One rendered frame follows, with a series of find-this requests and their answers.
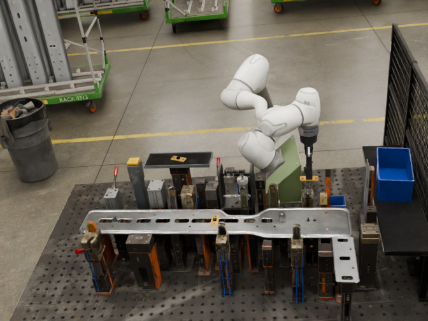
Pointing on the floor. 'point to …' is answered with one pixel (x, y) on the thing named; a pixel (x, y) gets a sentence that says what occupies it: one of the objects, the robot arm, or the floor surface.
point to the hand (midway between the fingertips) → (309, 171)
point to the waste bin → (28, 137)
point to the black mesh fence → (392, 95)
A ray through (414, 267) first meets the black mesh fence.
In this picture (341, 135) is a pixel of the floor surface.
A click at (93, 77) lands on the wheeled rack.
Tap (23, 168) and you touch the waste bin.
